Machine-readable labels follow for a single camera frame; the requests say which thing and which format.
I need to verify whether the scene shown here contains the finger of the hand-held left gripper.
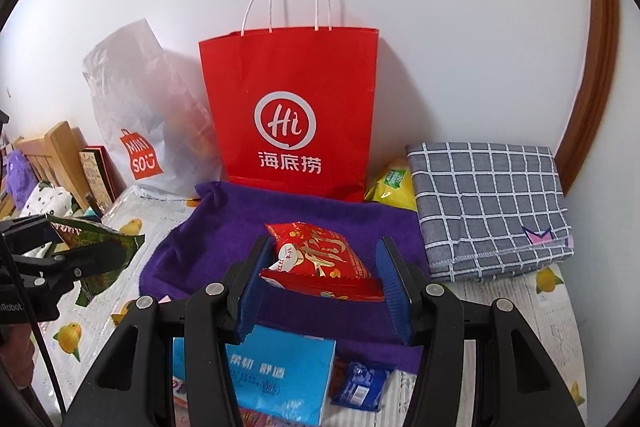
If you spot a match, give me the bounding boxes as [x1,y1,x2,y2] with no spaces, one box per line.
[22,241,127,280]
[0,216,56,258]

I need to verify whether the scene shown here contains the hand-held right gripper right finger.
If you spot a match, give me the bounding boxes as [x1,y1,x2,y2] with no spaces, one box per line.
[375,236,586,427]

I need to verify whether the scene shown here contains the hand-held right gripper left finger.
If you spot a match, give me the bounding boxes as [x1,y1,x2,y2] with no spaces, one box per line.
[62,234,274,427]

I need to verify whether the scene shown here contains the green snack packet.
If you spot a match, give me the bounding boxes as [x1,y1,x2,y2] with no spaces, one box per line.
[47,214,146,308]

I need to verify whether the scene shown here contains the red snack packet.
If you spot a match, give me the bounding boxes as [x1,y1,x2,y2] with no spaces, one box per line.
[260,221,386,303]

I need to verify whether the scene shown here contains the person's left hand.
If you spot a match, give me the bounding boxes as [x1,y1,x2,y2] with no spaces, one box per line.
[0,323,37,390]

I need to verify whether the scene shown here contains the white spotted cloth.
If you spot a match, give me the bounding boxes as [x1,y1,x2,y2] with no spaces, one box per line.
[22,185,73,219]

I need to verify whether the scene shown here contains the purple plush toy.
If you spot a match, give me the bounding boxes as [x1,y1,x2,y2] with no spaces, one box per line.
[4,150,38,210]

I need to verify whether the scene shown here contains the purple towel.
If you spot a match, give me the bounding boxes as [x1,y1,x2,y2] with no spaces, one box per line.
[138,181,431,373]

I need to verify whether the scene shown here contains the blue tissue pack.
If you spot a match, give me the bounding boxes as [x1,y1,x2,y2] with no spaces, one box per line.
[172,326,337,427]

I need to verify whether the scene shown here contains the patterned book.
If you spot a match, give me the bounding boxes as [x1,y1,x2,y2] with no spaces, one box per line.
[78,146,126,214]

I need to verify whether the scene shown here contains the wooden headboard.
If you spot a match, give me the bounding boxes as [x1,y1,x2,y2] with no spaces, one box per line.
[0,121,91,218]

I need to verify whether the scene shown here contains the small blue snack packet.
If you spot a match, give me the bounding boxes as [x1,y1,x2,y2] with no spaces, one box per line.
[330,359,391,412]

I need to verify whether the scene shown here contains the yellow snack bag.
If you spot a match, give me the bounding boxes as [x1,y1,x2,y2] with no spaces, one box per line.
[363,158,417,212]

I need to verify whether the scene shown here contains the grey checked folded cloth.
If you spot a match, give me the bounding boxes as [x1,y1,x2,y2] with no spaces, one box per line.
[405,142,575,283]

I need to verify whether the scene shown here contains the white plastic bag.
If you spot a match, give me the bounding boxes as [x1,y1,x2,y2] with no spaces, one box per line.
[81,18,223,200]

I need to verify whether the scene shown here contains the red paper bag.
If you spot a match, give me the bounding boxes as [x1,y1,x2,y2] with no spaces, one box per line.
[198,0,381,202]

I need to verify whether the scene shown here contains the black cable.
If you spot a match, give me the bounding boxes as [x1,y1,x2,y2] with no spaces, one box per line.
[0,234,68,415]

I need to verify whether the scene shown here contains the wooden door frame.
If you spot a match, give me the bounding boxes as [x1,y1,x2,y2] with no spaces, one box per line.
[554,0,622,198]

